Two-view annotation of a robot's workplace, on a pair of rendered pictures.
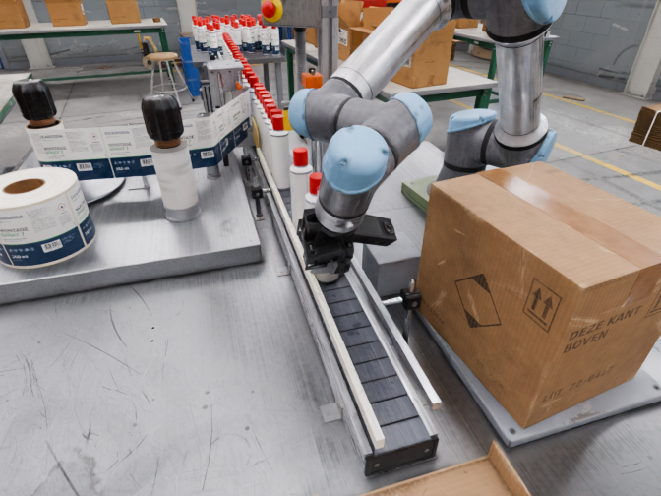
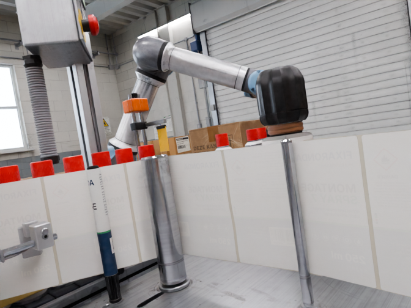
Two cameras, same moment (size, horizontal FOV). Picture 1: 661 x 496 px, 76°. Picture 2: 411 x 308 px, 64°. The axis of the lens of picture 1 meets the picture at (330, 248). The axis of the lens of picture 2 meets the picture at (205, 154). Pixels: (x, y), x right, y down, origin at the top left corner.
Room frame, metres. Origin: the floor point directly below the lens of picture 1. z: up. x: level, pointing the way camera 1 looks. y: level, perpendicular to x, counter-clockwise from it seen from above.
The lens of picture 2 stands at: (1.37, 0.79, 1.08)
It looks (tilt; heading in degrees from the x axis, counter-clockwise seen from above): 3 degrees down; 239
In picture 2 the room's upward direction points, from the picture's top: 9 degrees counter-clockwise
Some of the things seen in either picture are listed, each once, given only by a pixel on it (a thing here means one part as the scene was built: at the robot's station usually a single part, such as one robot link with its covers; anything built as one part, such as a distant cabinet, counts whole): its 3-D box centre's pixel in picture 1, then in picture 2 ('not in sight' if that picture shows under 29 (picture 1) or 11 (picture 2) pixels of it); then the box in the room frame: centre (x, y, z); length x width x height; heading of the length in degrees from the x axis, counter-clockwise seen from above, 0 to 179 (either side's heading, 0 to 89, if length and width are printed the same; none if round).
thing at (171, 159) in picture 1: (171, 158); (288, 156); (0.96, 0.38, 1.03); 0.09 x 0.09 x 0.30
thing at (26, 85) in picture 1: (47, 135); not in sight; (1.11, 0.76, 1.04); 0.09 x 0.09 x 0.29
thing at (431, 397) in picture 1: (323, 209); not in sight; (0.85, 0.02, 0.96); 1.07 x 0.01 x 0.01; 16
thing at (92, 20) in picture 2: (269, 9); (90, 25); (1.20, 0.15, 1.33); 0.04 x 0.03 x 0.04; 71
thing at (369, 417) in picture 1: (292, 232); not in sight; (0.83, 0.09, 0.91); 1.07 x 0.01 x 0.02; 16
